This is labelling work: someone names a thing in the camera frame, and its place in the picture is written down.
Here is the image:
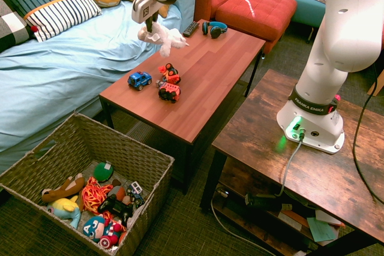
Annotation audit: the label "rustic brown side table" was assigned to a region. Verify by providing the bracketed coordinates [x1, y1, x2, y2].
[199, 68, 384, 256]

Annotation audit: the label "white paper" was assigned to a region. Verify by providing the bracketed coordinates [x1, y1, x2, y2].
[314, 209, 343, 246]

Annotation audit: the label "black power adapter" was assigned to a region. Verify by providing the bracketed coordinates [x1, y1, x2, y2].
[244, 192, 283, 210]

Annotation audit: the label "yellow and blue plush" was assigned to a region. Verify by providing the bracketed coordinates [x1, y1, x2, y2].
[46, 195, 82, 230]

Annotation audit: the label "red tufted ottoman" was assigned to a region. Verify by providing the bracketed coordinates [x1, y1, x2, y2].
[215, 0, 298, 56]

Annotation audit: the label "light blue sofa bed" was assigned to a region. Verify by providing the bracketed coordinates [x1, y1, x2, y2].
[0, 0, 197, 176]

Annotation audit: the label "reddish wooden coffee table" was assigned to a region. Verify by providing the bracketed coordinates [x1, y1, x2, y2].
[98, 19, 266, 195]

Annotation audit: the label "black white checked pillow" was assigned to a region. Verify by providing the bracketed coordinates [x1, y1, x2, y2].
[0, 0, 34, 55]

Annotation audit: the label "green paper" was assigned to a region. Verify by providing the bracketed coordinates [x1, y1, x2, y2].
[306, 216, 336, 242]

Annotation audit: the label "black game controller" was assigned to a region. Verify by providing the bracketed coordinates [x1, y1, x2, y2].
[97, 194, 135, 219]

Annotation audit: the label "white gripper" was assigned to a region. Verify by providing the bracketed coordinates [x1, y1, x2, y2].
[131, 0, 169, 34]

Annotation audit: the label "teal chair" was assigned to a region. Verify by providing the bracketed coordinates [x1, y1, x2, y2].
[284, 0, 328, 44]

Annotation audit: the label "orange flame pattern plush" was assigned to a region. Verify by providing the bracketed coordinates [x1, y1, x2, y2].
[80, 177, 114, 212]

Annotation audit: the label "dark toy car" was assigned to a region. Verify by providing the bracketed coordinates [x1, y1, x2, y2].
[125, 180, 145, 207]

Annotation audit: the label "blue and black headphones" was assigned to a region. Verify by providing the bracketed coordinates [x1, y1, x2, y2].
[201, 21, 228, 40]

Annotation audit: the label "blue toy police car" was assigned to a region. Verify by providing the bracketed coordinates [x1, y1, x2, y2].
[127, 71, 153, 91]

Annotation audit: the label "Captain America plush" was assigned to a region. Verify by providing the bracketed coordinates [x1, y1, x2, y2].
[83, 215, 127, 250]

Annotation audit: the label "grey woven basket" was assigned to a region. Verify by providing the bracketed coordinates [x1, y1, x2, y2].
[0, 112, 175, 256]

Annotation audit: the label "white navy striped pillow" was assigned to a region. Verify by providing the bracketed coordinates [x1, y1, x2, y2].
[23, 0, 103, 43]

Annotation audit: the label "black remote control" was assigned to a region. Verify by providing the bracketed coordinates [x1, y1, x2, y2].
[182, 21, 200, 38]

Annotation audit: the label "white stuffed toy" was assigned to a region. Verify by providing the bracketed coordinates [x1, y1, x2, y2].
[137, 22, 190, 58]

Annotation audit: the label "brown small plush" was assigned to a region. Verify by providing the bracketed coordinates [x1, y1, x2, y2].
[106, 179, 127, 203]

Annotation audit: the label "orange toy fire truck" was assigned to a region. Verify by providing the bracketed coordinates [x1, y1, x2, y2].
[155, 79, 182, 104]

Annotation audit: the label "orange and blue toy tractor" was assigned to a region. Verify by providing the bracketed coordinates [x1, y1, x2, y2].
[158, 62, 182, 85]

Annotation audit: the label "brown plush dog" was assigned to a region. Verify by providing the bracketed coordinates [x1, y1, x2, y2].
[41, 173, 86, 204]

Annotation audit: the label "black cable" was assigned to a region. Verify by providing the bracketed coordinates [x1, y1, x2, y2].
[352, 64, 384, 206]

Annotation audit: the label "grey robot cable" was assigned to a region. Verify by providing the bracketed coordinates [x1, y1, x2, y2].
[209, 131, 306, 256]

